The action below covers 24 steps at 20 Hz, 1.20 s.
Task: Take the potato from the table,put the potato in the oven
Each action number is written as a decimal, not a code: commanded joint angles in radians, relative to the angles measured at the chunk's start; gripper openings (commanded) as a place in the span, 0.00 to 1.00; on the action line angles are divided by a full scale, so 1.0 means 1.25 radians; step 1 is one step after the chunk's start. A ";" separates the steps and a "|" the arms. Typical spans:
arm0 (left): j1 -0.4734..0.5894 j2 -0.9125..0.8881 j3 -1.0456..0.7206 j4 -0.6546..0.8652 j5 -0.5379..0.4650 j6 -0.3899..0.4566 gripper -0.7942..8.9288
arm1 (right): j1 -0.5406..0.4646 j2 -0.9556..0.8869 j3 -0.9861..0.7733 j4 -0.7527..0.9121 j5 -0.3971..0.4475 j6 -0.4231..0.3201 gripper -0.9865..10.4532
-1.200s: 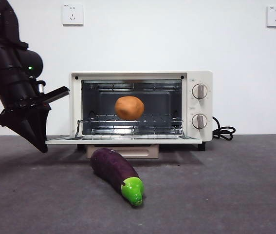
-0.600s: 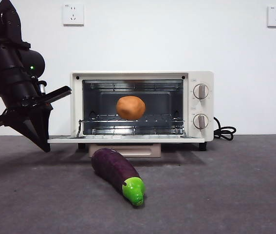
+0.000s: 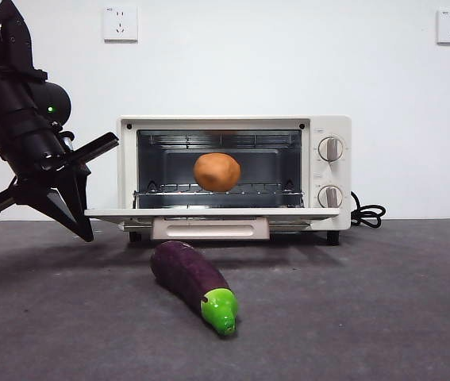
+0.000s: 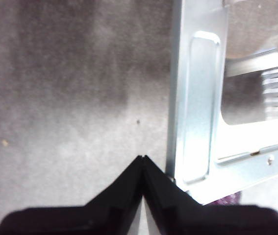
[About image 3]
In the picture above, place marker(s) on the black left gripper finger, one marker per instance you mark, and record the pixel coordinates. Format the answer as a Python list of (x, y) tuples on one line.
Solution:
[(56, 208), (79, 198)]

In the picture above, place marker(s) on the brown potato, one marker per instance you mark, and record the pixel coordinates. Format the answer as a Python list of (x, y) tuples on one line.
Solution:
[(216, 172)]

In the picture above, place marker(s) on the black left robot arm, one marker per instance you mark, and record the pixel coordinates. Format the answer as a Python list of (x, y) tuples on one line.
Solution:
[(6, 103)]

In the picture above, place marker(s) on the beige oven knob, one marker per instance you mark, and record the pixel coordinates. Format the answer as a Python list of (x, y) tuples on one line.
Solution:
[(331, 149), (331, 196)]

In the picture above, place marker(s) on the white toaster oven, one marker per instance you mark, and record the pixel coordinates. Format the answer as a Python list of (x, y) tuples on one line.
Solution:
[(331, 172)]

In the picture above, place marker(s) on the purple eggplant with green stem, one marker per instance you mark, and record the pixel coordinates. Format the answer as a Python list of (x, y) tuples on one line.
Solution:
[(187, 278)]

